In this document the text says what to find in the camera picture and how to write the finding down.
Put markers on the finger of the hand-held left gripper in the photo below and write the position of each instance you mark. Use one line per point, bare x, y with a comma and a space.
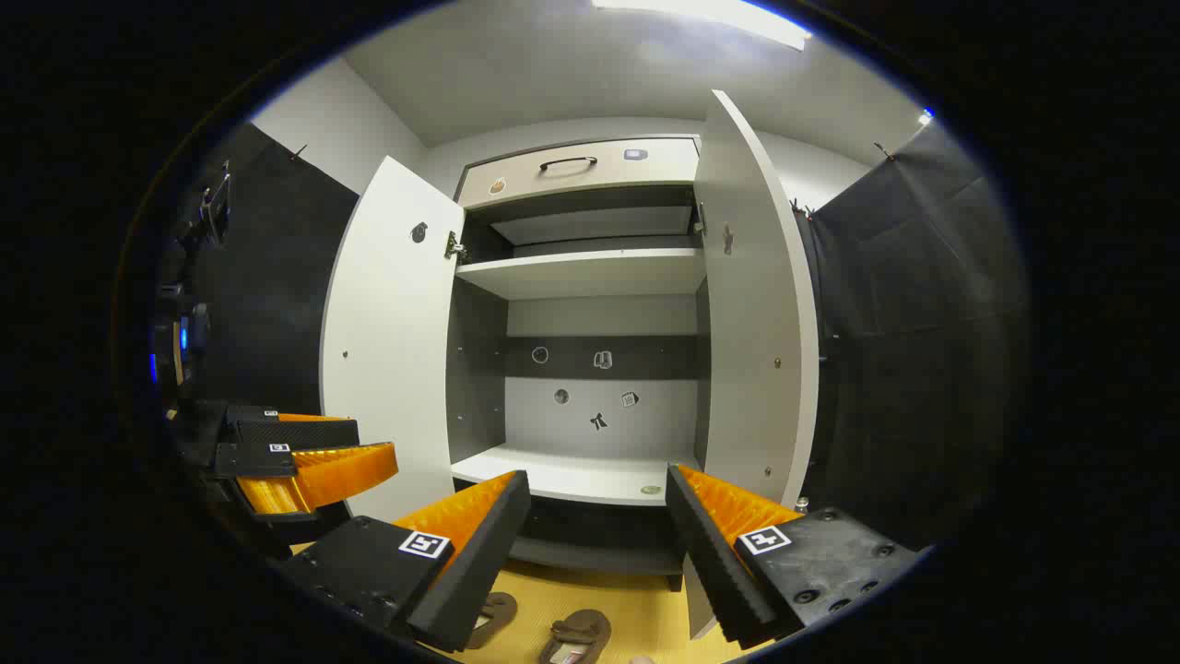
341, 475
295, 432

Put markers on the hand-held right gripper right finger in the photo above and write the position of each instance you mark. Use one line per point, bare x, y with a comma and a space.
710, 563

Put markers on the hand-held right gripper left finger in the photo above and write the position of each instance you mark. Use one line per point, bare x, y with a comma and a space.
479, 563

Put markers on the brown plush shoe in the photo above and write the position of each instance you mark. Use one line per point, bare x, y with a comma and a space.
498, 613
576, 632

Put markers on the grey cabinet door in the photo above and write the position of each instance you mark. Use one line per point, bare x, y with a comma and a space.
387, 350
756, 323

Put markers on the grey shoe cabinet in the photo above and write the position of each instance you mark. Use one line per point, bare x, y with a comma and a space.
590, 272

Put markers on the grey cabinet drawer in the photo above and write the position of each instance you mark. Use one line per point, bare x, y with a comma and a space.
664, 171

